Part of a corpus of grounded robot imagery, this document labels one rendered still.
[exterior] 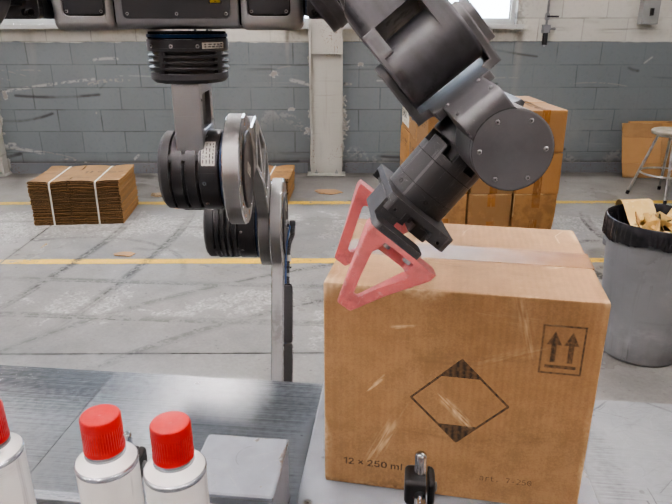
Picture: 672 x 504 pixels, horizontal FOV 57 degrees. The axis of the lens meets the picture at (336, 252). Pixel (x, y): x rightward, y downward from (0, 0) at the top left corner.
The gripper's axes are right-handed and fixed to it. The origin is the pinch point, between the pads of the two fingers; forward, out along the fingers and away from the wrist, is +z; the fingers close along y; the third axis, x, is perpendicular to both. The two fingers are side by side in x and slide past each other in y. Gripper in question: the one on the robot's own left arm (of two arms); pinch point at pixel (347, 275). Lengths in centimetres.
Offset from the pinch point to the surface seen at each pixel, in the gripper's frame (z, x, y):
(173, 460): 17.7, -4.0, 10.8
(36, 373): 59, -17, -40
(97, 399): 51, -7, -32
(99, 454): 21.9, -8.7, 9.7
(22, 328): 186, -36, -218
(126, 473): 22.2, -5.9, 9.6
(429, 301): -0.5, 11.5, -8.6
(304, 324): 101, 68, -218
